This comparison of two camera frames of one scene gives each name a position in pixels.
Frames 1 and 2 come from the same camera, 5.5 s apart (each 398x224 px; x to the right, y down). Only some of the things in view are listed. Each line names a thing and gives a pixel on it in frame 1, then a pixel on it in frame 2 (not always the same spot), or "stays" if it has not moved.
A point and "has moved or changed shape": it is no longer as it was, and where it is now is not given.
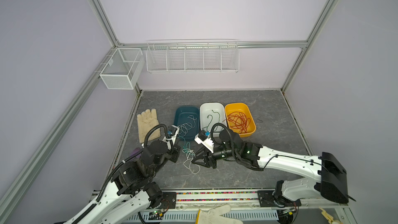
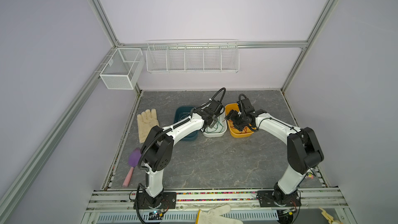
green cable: (212, 119) has moved or changed shape
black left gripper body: (173, 155) to (214, 123)
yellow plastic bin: (240, 119) stays
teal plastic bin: (187, 119) stays
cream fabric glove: (145, 121) stays
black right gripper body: (218, 154) to (238, 120)
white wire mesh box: (122, 71) stays
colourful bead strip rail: (216, 196) stays
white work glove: (213, 216) stays
